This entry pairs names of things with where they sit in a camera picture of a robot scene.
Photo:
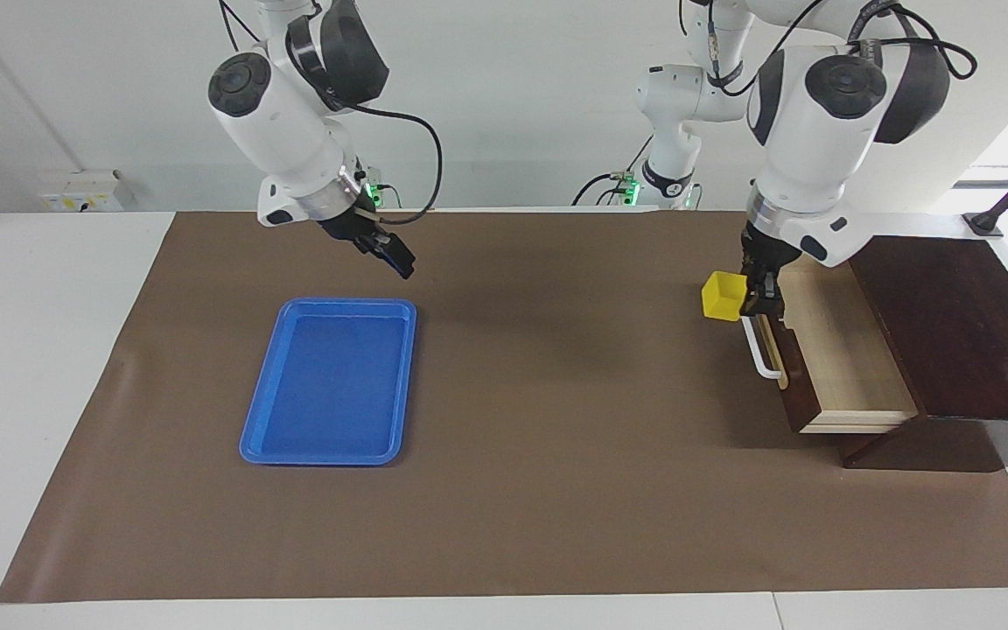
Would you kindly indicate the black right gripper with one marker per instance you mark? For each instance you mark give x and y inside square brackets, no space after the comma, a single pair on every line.
[346,226]

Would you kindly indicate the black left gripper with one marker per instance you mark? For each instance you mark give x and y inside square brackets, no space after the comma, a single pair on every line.
[766,254]

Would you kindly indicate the yellow cube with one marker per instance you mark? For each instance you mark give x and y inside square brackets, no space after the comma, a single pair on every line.
[721,297]

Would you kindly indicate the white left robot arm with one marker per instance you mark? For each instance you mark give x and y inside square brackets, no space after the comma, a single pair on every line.
[819,140]

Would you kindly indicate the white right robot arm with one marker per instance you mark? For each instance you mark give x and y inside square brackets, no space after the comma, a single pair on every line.
[276,131]

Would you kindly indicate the green lit base connector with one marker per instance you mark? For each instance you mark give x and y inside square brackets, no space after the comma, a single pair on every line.
[631,188]
[374,188]

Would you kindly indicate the blue plastic tray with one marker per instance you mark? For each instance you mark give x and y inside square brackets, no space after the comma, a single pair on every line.
[329,385]

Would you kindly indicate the dark brown wooden cabinet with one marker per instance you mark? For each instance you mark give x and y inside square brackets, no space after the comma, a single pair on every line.
[976,350]

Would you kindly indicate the brown table mat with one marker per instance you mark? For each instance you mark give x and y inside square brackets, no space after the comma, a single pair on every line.
[556,437]

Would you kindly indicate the white wall socket box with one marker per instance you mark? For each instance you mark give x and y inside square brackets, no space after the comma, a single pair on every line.
[84,191]

